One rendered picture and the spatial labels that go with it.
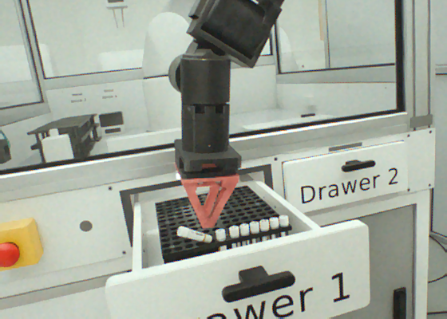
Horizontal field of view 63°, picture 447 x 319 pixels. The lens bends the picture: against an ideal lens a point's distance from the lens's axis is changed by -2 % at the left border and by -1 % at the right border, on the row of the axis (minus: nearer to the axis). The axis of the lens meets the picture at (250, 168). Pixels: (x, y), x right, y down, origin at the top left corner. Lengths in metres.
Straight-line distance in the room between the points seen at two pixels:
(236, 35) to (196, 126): 0.11
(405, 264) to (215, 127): 0.72
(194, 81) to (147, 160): 0.30
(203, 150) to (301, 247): 0.15
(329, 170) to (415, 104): 0.25
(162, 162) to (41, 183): 0.21
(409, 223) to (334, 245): 0.56
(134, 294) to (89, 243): 0.36
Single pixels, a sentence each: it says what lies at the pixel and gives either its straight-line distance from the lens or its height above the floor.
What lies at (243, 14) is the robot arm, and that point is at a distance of 0.42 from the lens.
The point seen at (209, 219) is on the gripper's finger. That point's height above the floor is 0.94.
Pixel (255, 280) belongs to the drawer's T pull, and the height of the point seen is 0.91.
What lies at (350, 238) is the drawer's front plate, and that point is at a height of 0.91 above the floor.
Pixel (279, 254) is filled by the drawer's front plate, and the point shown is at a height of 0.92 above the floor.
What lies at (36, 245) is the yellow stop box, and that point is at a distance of 0.72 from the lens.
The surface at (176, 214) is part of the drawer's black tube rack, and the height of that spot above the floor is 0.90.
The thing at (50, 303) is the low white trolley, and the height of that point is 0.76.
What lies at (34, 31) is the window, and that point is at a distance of 0.72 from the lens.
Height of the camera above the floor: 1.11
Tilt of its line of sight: 14 degrees down
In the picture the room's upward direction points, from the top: 6 degrees counter-clockwise
